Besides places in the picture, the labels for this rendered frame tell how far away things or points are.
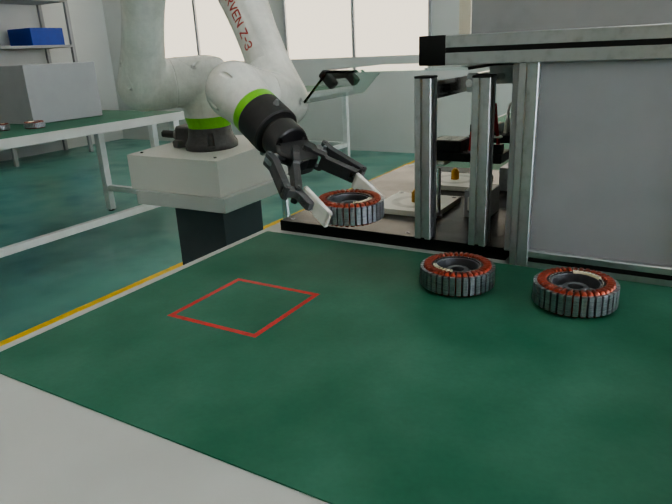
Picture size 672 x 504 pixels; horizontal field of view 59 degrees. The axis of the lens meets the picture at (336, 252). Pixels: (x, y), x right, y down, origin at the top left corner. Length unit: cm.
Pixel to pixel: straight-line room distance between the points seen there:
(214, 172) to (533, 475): 120
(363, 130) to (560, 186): 581
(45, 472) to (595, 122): 82
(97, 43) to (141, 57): 753
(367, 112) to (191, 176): 515
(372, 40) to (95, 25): 409
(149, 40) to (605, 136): 105
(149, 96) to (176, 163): 18
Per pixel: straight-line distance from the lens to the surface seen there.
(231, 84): 113
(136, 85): 163
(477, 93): 101
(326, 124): 697
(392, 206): 127
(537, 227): 102
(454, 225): 117
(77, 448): 66
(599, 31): 95
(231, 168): 162
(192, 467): 59
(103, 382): 76
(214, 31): 784
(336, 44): 683
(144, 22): 153
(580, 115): 97
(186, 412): 67
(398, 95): 651
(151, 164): 173
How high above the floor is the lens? 110
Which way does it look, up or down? 19 degrees down
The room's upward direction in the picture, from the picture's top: 3 degrees counter-clockwise
